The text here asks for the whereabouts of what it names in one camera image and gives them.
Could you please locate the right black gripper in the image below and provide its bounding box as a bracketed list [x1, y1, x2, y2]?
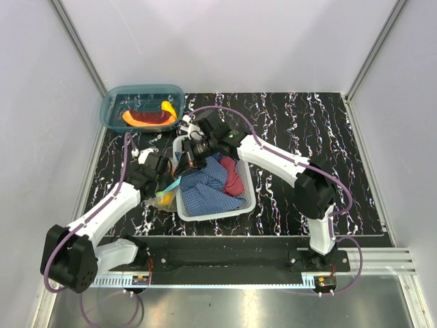
[174, 136, 218, 179]

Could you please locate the clear zip top bag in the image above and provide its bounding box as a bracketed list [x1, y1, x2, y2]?
[145, 157, 181, 213]

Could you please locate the fake yellow banana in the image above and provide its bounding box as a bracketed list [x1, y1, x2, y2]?
[161, 100, 178, 120]

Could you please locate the fake carrot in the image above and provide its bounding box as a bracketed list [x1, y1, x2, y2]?
[122, 110, 176, 127]

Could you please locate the fake yellow lemon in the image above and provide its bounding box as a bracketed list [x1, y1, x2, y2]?
[154, 191, 175, 208]

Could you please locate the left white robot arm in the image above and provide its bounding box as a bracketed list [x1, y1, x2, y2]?
[40, 152, 173, 294]

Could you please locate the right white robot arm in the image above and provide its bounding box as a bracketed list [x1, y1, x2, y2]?
[175, 106, 352, 271]

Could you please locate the blue checkered shirt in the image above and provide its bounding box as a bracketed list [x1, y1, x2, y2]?
[180, 154, 246, 217]

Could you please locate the red cloth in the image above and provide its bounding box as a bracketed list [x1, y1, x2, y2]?
[219, 156, 244, 197]

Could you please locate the white plastic basket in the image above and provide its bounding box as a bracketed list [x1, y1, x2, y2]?
[176, 153, 256, 221]

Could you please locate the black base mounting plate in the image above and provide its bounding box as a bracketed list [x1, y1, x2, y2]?
[108, 235, 352, 286]

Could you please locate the blue transparent plastic tub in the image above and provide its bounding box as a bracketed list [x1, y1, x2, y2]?
[100, 84, 185, 133]

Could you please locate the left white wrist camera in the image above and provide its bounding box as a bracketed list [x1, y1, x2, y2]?
[131, 148, 154, 165]

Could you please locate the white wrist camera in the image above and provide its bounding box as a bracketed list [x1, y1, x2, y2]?
[179, 115, 204, 140]
[131, 148, 154, 165]

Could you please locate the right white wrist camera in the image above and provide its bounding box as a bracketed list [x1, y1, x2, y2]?
[179, 115, 204, 140]

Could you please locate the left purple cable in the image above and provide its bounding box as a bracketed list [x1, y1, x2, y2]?
[44, 131, 143, 327]

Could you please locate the purple cable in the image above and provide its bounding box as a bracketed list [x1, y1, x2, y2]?
[186, 104, 363, 297]
[44, 131, 143, 327]

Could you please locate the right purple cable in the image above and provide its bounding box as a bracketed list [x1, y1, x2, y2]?
[186, 104, 363, 297]

